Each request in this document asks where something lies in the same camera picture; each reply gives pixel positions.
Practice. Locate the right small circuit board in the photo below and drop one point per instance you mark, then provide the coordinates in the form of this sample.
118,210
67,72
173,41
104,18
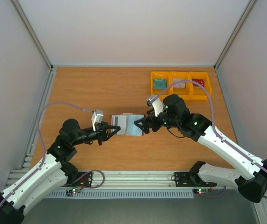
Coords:
201,191

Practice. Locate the aluminium front rail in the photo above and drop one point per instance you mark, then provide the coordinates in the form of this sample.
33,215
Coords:
117,179

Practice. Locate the small circuit board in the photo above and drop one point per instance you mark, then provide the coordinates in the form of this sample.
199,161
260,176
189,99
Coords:
201,191
73,191

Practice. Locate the aluminium frame post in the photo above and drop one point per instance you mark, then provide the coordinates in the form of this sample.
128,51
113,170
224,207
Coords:
239,25
31,32

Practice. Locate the red card stack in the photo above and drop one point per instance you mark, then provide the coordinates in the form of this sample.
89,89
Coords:
197,82

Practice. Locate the white card stack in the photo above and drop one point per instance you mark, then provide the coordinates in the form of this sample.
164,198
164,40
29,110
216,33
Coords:
178,83

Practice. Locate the left aluminium frame post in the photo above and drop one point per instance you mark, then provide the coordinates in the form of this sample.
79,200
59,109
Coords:
31,32

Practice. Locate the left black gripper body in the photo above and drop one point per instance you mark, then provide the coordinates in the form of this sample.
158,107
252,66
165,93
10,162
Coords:
99,133

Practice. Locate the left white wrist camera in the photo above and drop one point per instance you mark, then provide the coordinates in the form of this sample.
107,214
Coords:
96,118

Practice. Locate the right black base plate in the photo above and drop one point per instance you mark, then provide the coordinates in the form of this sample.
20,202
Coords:
187,179

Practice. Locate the light blue card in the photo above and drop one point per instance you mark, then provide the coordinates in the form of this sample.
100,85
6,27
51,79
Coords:
131,128

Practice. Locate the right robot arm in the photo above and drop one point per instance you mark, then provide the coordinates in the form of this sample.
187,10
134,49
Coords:
249,172

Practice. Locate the brown leather card holder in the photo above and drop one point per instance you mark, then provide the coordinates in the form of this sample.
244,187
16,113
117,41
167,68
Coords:
120,119

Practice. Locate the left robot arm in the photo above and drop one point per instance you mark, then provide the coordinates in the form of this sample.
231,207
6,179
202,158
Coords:
52,171

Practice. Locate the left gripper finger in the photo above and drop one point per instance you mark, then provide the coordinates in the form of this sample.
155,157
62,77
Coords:
110,128
105,135

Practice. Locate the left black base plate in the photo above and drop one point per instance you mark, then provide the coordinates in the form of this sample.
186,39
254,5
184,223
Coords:
85,180

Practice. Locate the right aluminium frame post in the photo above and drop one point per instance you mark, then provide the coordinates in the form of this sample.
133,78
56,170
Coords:
239,25

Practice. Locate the teal card stack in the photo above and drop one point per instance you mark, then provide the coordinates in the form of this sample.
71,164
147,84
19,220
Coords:
158,83

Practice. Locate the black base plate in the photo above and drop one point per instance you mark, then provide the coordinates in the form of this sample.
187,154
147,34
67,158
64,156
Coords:
85,180
187,179

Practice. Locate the middle yellow bin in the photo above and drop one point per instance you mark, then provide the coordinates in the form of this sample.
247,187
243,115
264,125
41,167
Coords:
183,89

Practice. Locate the grey slotted cable duct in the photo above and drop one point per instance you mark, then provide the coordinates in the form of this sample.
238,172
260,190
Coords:
122,194

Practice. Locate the left small circuit board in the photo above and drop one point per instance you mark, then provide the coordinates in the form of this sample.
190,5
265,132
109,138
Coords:
73,191

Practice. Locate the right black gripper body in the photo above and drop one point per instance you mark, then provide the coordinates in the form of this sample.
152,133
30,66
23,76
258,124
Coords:
150,122

